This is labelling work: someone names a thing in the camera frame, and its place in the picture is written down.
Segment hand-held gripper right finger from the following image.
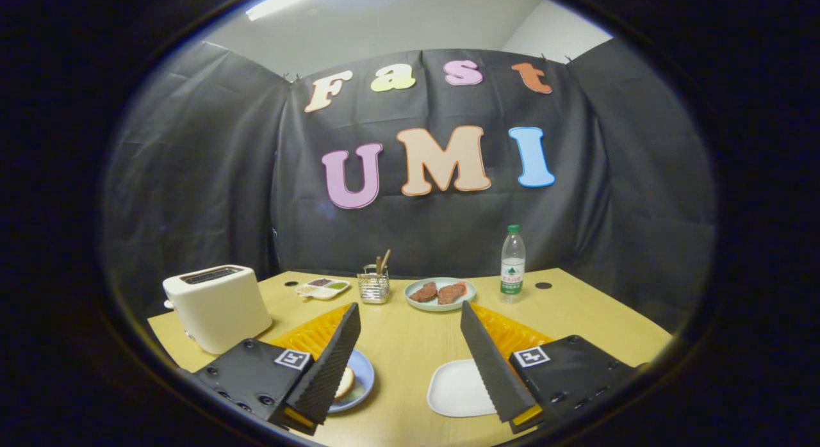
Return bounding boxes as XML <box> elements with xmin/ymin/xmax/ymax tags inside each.
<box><xmin>460</xmin><ymin>300</ymin><xmax>638</xmax><ymax>434</ymax></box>

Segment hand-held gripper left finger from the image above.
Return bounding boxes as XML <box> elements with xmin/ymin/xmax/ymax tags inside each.
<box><xmin>192</xmin><ymin>302</ymin><xmax>363</xmax><ymax>437</ymax></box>

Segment toasted bread slice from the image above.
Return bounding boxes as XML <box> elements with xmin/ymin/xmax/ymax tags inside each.
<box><xmin>333</xmin><ymin>367</ymin><xmax>356</xmax><ymax>400</ymax></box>

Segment blue plate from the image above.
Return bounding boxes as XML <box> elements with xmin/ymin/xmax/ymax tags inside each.
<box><xmin>329</xmin><ymin>349</ymin><xmax>375</xmax><ymax>414</ymax></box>

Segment white plate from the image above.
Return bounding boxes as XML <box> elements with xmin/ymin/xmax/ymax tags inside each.
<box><xmin>427</xmin><ymin>359</ymin><xmax>499</xmax><ymax>418</ymax></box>

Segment white divided dish with beans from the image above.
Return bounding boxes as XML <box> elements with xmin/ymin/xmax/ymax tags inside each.
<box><xmin>295</xmin><ymin>278</ymin><xmax>352</xmax><ymax>300</ymax></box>

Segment pale green plate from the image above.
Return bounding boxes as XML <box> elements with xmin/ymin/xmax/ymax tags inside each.
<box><xmin>404</xmin><ymin>277</ymin><xmax>477</xmax><ymax>313</ymax></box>

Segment clear plastic water bottle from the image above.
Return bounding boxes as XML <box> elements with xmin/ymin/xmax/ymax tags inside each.
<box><xmin>500</xmin><ymin>224</ymin><xmax>527</xmax><ymax>304</ymax></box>

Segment white toaster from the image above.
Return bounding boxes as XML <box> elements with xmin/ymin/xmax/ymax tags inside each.
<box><xmin>162</xmin><ymin>264</ymin><xmax>273</xmax><ymax>355</ymax></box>

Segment metal wire utensil holder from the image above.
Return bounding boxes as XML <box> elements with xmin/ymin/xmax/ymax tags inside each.
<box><xmin>357</xmin><ymin>264</ymin><xmax>391</xmax><ymax>305</ymax></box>

